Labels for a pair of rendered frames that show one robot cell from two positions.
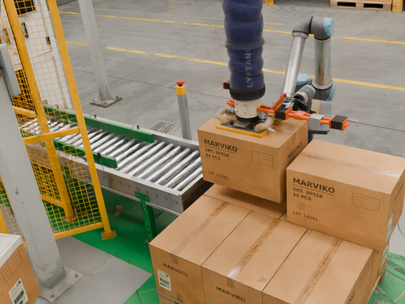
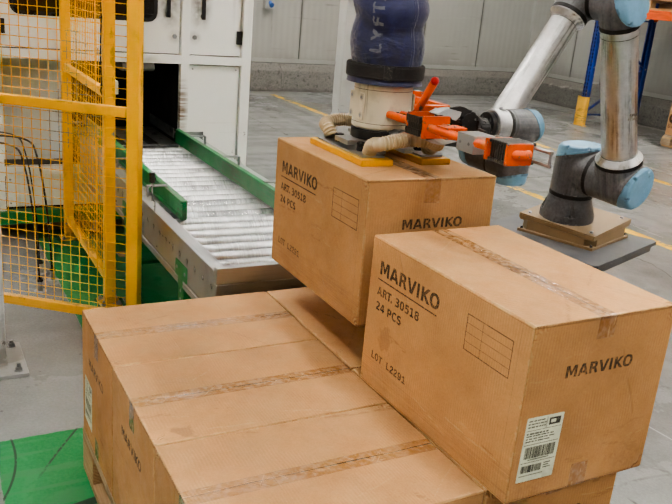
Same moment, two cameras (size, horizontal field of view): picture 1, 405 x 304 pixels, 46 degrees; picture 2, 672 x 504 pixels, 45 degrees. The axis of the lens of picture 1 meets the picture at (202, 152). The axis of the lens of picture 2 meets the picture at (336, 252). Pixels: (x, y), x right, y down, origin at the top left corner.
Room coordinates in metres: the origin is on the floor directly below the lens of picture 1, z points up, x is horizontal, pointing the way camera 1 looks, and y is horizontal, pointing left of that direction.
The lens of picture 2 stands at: (0.55, -1.16, 1.52)
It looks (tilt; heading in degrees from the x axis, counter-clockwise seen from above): 18 degrees down; 23
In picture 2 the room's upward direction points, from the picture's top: 5 degrees clockwise
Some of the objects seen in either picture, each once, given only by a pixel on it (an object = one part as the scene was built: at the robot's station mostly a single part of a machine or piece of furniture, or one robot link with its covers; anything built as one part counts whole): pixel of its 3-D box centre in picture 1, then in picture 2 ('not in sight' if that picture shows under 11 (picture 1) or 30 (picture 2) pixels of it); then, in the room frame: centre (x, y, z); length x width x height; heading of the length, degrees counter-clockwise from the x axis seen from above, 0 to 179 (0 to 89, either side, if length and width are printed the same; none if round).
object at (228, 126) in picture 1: (241, 126); (349, 145); (2.69, -0.26, 1.09); 0.34 x 0.10 x 0.05; 51
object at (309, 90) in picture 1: (305, 94); (519, 126); (2.84, -0.71, 1.20); 0.12 x 0.09 x 0.10; 142
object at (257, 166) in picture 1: (253, 151); (373, 220); (2.74, -0.34, 0.87); 0.60 x 0.40 x 0.40; 51
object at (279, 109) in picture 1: (283, 112); (427, 124); (2.61, -0.52, 1.20); 0.10 x 0.08 x 0.06; 141
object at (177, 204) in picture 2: (47, 144); (127, 166); (3.71, 1.34, 0.60); 1.60 x 0.10 x 0.09; 52
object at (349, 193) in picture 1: (345, 191); (501, 344); (2.35, -0.84, 0.74); 0.60 x 0.40 x 0.40; 53
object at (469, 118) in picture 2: (293, 103); (469, 124); (2.72, -0.60, 1.20); 0.12 x 0.09 x 0.08; 142
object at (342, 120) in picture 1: (338, 123); (508, 151); (2.38, -0.78, 1.20); 0.08 x 0.07 x 0.05; 51
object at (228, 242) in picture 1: (272, 251); (312, 438); (2.33, -0.38, 0.34); 1.20 x 1.00 x 0.40; 52
